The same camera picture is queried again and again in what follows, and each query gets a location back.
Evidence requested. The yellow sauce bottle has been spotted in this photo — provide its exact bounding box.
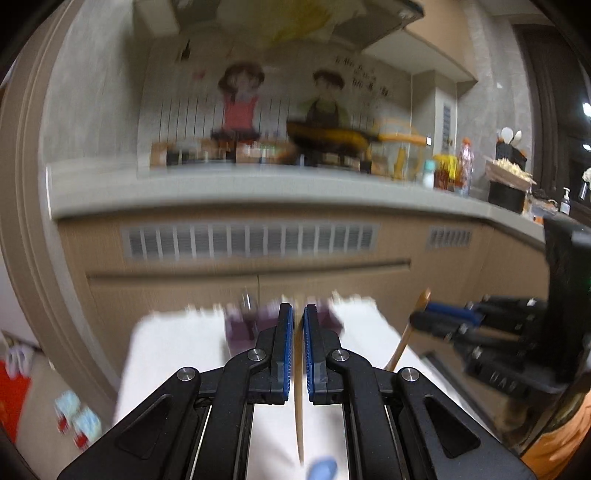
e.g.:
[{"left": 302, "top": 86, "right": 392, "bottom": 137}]
[{"left": 392, "top": 147, "right": 410, "bottom": 181}]

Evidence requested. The long cabinet vent grille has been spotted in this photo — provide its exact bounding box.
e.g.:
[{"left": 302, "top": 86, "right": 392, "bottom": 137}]
[{"left": 121, "top": 224, "right": 380, "bottom": 264}]

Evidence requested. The wooden utensil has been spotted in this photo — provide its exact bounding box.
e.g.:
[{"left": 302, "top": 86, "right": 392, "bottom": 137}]
[{"left": 385, "top": 288, "right": 432, "bottom": 372}]

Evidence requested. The small cabinet vent grille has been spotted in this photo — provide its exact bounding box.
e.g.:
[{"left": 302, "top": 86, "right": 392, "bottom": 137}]
[{"left": 427, "top": 227, "right": 474, "bottom": 251}]

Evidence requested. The red capped bottle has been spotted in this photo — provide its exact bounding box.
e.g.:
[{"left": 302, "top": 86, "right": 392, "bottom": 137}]
[{"left": 457, "top": 137, "right": 476, "bottom": 195}]

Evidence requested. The red floor mat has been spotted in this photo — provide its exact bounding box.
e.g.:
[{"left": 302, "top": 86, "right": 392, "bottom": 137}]
[{"left": 0, "top": 360, "right": 31, "bottom": 432}]

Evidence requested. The black utensil holder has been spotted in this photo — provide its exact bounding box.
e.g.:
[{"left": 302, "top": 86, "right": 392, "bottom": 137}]
[{"left": 495, "top": 127, "right": 528, "bottom": 170}]

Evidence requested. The purple plastic utensil container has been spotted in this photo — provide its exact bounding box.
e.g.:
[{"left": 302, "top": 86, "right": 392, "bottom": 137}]
[{"left": 223, "top": 300, "right": 346, "bottom": 354}]

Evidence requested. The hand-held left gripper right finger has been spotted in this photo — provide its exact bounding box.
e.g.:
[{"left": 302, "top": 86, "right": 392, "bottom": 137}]
[{"left": 302, "top": 303, "right": 539, "bottom": 480}]

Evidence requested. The white fringed cloth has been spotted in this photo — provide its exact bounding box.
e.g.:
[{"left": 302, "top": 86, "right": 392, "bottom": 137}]
[{"left": 113, "top": 295, "right": 513, "bottom": 480}]

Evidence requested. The wooden kitchen cabinet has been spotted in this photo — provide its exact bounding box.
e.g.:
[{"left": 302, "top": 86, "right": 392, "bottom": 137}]
[{"left": 55, "top": 208, "right": 550, "bottom": 416}]

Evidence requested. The cartoon wall poster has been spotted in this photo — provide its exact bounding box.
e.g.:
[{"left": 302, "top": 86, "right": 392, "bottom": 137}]
[{"left": 139, "top": 37, "right": 411, "bottom": 176}]

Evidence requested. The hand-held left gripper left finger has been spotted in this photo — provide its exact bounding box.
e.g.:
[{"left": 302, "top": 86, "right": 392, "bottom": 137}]
[{"left": 58, "top": 302, "right": 296, "bottom": 480}]

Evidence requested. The black pot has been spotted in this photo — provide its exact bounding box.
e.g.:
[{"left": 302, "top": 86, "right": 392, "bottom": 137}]
[{"left": 487, "top": 180, "right": 527, "bottom": 214}]

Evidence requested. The yellow frying pan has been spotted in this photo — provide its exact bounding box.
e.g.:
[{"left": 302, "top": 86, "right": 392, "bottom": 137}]
[{"left": 286, "top": 117, "right": 428, "bottom": 154}]

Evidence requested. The row of seasoning containers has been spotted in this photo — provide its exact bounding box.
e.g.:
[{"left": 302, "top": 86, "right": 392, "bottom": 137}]
[{"left": 150, "top": 137, "right": 296, "bottom": 168}]

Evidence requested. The range hood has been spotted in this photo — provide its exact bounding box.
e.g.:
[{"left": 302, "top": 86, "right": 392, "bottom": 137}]
[{"left": 171, "top": 0, "right": 426, "bottom": 49}]

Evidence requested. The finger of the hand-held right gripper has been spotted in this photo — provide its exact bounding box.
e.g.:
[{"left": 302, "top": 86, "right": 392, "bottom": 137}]
[
  {"left": 410, "top": 310, "right": 548, "bottom": 358},
  {"left": 426, "top": 295, "right": 550, "bottom": 326}
]

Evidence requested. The orange cloth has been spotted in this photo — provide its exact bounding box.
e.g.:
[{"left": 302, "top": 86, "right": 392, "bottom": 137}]
[{"left": 522, "top": 399, "right": 591, "bottom": 472}]

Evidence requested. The door frame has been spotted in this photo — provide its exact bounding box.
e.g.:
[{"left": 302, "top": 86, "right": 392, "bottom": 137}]
[{"left": 0, "top": 0, "right": 118, "bottom": 409}]

